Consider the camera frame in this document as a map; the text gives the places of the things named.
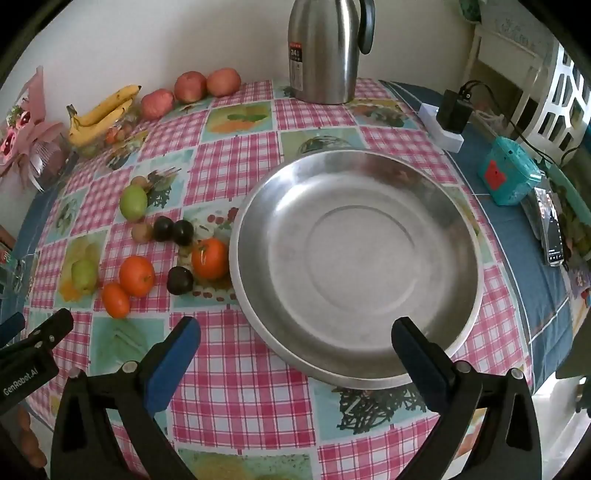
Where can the white plastic basket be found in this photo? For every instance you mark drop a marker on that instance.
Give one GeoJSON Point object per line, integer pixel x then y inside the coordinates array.
{"type": "Point", "coordinates": [561, 92]}

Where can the dark purple plum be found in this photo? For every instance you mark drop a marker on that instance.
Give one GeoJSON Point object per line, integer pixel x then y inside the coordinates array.
{"type": "Point", "coordinates": [182, 232]}
{"type": "Point", "coordinates": [163, 228]}
{"type": "Point", "coordinates": [179, 279]}

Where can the pink flower bouquet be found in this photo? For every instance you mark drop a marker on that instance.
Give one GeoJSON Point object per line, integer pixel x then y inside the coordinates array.
{"type": "Point", "coordinates": [27, 134]}

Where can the yellow banana bunch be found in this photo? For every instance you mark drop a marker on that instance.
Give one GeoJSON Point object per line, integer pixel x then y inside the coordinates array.
{"type": "Point", "coordinates": [104, 115]}

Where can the large stainless steel plate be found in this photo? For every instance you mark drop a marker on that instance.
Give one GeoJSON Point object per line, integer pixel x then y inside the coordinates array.
{"type": "Point", "coordinates": [360, 258]}

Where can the orange tangerine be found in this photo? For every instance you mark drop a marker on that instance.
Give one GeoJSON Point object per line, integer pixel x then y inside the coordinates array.
{"type": "Point", "coordinates": [113, 135]}
{"type": "Point", "coordinates": [210, 258]}
{"type": "Point", "coordinates": [115, 300]}
{"type": "Point", "coordinates": [136, 275]}

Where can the person's left hand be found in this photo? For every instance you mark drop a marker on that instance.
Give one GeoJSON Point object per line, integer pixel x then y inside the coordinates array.
{"type": "Point", "coordinates": [27, 438]}

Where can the brown kiwi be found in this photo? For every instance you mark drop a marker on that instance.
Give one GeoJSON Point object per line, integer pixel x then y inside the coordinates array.
{"type": "Point", "coordinates": [141, 182]}

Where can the black smartphone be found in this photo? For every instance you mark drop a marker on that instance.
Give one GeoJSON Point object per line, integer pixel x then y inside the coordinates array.
{"type": "Point", "coordinates": [551, 230]}

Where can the clear plastic container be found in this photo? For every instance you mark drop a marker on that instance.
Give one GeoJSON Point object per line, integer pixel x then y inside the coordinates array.
{"type": "Point", "coordinates": [129, 134]}

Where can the pink checked tablecloth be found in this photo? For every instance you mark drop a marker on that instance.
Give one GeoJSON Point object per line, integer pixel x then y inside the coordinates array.
{"type": "Point", "coordinates": [240, 152]}

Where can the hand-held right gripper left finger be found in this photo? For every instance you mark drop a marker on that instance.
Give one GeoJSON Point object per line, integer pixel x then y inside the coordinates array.
{"type": "Point", "coordinates": [173, 360]}

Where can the black charger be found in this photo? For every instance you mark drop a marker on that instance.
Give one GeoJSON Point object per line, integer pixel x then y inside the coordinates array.
{"type": "Point", "coordinates": [455, 113]}

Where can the small brown longan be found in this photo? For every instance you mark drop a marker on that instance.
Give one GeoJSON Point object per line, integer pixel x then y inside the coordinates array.
{"type": "Point", "coordinates": [141, 230]}

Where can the red apple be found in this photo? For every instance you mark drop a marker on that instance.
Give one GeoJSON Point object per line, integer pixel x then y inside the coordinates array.
{"type": "Point", "coordinates": [224, 81]}
{"type": "Point", "coordinates": [157, 104]}
{"type": "Point", "coordinates": [190, 86]}

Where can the white power strip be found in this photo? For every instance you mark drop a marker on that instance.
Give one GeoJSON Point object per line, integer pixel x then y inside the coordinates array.
{"type": "Point", "coordinates": [450, 138]}

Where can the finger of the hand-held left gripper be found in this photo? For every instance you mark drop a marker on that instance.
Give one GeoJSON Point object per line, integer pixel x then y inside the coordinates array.
{"type": "Point", "coordinates": [53, 327]}
{"type": "Point", "coordinates": [11, 327]}

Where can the stainless steel thermos jug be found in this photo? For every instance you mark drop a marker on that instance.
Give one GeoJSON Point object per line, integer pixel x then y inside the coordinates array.
{"type": "Point", "coordinates": [323, 55]}

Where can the clear glass cup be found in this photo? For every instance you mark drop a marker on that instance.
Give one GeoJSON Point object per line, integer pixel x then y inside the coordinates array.
{"type": "Point", "coordinates": [18, 272]}

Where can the teal box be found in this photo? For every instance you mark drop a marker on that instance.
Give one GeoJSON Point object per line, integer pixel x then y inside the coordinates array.
{"type": "Point", "coordinates": [508, 175]}

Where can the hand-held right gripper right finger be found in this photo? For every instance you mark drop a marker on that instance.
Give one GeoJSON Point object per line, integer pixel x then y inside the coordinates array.
{"type": "Point", "coordinates": [418, 364]}

